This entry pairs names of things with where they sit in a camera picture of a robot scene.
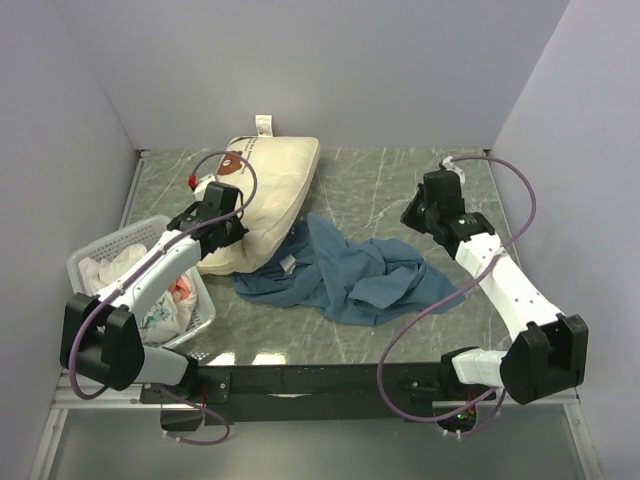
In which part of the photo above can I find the cream bear print pillow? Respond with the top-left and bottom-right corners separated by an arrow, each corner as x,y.
197,114 -> 321,276

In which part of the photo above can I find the blue fabric pillowcase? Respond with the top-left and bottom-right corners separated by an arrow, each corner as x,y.
232,213 -> 457,327

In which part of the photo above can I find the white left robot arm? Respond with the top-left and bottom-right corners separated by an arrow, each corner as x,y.
60,182 -> 254,402

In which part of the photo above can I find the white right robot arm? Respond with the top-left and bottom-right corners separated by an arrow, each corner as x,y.
401,169 -> 589,405

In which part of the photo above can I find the white plastic laundry basket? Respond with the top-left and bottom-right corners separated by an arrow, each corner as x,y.
67,215 -> 216,348

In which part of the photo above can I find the white printed cloth in basket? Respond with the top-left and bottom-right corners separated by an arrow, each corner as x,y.
78,244 -> 197,345

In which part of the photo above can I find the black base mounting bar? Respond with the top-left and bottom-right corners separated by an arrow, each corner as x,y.
171,362 -> 488,424

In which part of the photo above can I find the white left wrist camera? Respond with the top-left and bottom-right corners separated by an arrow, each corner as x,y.
188,174 -> 217,201

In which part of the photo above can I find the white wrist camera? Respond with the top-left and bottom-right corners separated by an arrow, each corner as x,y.
188,174 -> 217,201
439,156 -> 466,185

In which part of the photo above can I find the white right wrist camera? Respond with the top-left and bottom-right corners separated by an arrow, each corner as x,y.
439,156 -> 466,185

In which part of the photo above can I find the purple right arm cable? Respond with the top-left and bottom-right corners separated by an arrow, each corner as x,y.
377,154 -> 539,441

